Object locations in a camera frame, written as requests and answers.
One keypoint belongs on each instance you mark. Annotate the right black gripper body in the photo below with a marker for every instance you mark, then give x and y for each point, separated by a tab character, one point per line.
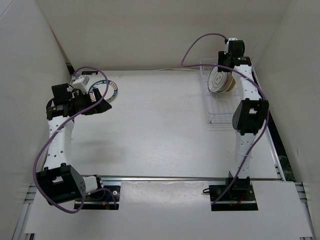
222	61

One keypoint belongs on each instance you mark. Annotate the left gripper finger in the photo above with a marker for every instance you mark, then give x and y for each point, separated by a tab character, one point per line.
95	94
102	107

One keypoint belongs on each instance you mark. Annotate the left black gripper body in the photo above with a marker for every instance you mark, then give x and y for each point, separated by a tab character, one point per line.
82	102

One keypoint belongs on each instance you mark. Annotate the green rimmed white plate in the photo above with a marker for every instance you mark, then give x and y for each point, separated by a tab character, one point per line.
112	90

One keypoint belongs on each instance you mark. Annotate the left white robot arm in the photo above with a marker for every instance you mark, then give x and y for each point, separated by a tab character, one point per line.
58	179

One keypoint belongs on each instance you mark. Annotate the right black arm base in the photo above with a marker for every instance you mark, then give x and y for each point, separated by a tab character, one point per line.
240	197

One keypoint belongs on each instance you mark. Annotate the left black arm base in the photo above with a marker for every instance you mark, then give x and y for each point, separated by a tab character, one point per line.
105	200

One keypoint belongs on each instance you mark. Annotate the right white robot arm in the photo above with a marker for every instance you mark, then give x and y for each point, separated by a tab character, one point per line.
248	118

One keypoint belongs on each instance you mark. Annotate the white plate brown pattern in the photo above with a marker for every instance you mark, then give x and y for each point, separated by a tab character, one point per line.
218	82

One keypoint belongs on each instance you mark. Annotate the yellow rimmed plate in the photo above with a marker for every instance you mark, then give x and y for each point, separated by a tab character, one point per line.
231	85

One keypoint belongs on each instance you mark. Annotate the white front board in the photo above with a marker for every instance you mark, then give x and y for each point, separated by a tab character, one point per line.
176	210

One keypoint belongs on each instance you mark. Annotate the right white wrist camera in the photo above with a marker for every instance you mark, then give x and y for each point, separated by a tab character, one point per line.
228	47

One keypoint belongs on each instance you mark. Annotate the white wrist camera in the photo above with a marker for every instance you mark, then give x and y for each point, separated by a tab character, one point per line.
81	83
228	47

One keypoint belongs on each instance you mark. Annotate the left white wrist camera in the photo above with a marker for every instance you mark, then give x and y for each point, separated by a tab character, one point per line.
81	83

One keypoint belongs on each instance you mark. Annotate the white wire dish rack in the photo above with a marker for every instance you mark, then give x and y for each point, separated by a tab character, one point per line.
220	107

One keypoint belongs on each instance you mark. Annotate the aluminium frame rail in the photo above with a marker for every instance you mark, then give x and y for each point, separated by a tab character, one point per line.
159	178

